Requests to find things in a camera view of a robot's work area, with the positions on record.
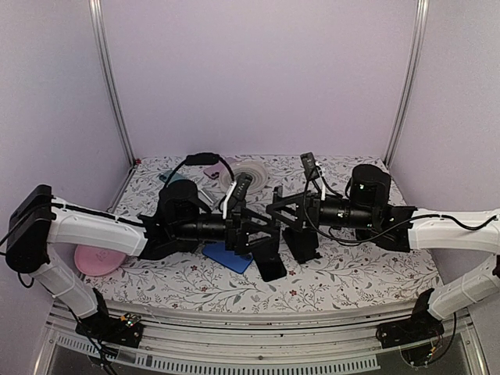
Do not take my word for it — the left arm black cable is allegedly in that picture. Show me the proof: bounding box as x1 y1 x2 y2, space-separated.
166 151 235 188

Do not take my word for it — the blue phone face down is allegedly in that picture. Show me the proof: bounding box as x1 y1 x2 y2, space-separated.
202 242 253 274

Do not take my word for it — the left aluminium frame post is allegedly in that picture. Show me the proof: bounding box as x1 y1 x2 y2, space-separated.
88 0 136 167

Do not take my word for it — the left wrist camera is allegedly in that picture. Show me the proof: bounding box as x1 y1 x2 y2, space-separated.
222 173 253 220

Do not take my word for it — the black clamp phone stand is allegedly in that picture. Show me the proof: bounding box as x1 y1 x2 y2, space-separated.
282 227 322 264

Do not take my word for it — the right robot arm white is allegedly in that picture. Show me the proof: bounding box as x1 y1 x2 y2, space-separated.
266 164 499 341

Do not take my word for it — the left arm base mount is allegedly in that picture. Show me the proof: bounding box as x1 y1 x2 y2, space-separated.
75 288 145 348

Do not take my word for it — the white round dish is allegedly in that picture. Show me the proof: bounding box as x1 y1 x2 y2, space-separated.
219 161 270 195

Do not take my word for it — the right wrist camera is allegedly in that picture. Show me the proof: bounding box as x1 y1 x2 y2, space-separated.
300 152 327 201

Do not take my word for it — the pink phone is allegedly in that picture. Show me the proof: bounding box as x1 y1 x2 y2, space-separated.
203 155 235 180

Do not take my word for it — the right aluminium frame post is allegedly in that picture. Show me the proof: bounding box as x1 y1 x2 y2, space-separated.
383 0 430 169

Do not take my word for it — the front aluminium rail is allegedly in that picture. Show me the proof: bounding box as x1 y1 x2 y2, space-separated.
33 300 491 375

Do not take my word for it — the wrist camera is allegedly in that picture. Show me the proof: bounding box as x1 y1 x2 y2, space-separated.
300 152 327 201
222 173 253 220

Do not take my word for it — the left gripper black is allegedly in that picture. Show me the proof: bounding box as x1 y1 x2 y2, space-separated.
173 207 281 257

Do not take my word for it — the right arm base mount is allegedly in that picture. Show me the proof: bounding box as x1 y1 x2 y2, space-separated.
376 288 445 348

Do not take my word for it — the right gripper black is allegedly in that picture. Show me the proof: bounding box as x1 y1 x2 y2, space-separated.
266 190 376 232

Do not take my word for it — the teal phone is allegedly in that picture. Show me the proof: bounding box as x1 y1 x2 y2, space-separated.
158 170 184 184

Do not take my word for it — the aluminium frame post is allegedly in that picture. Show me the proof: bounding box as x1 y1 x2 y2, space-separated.
88 0 136 167
383 0 430 169

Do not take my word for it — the pink round object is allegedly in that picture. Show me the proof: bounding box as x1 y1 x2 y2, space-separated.
73 245 127 277

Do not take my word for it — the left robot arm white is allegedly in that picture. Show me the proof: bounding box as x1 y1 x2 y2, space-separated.
2 177 286 339

